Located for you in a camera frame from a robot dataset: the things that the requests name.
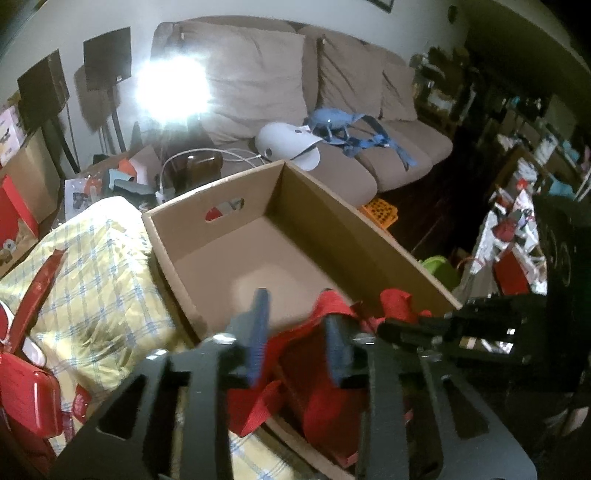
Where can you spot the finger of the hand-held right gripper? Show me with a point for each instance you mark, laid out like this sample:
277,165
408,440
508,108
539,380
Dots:
489,314
415,334

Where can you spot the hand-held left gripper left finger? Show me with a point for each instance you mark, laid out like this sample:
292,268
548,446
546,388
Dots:
258,332

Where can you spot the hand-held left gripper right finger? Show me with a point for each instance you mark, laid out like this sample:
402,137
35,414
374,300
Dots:
336,346

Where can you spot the large brown cardboard box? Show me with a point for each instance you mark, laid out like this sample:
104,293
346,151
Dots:
258,249

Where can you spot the long red foil packet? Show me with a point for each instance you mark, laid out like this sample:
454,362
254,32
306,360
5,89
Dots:
41,290

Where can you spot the red white paper bag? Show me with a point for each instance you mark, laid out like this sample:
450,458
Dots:
510,272

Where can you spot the green plastic container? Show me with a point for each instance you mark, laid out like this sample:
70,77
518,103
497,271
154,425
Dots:
438,272

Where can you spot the white patterned bag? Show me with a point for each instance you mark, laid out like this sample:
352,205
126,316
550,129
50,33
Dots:
524,207

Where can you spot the teal cloth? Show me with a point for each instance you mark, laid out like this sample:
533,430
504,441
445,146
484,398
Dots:
561,188

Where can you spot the orange plastic crate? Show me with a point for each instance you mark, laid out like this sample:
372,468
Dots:
381,212

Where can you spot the yellow plaid tablecloth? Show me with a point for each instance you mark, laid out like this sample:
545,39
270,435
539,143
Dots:
92,295

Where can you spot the dark brown wooden box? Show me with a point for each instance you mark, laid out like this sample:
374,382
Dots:
198,170

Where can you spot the brown sofa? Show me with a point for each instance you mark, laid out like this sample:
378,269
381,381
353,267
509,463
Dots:
397,157

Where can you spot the white domed device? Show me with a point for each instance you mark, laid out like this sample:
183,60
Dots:
281,143

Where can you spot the dark grey handheld device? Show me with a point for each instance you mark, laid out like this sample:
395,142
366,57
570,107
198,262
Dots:
129,187

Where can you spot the orange white small item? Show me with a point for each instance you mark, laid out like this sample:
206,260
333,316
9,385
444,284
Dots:
125,168

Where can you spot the clear plastic bag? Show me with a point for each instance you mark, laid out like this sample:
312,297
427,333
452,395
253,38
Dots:
78,198

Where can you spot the cluttered shelf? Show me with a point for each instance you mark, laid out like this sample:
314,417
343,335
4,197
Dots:
443,92

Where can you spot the large beige sofa cushion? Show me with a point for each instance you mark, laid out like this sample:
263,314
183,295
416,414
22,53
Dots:
249,83

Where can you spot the bright lamp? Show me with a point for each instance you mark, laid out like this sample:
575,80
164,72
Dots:
171,92

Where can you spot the red chocolate print gift bag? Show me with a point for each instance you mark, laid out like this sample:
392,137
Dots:
16,217

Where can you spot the plain brown carton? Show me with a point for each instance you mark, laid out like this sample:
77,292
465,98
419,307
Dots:
37,170

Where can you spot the black speaker on stand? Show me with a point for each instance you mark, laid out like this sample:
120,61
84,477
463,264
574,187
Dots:
106,57
41,92

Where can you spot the small white pink box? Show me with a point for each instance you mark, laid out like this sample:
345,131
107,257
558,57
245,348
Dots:
9,134

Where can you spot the framed ink painting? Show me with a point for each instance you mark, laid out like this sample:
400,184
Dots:
381,3

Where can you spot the small wall ornament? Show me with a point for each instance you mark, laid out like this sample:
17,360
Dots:
453,13

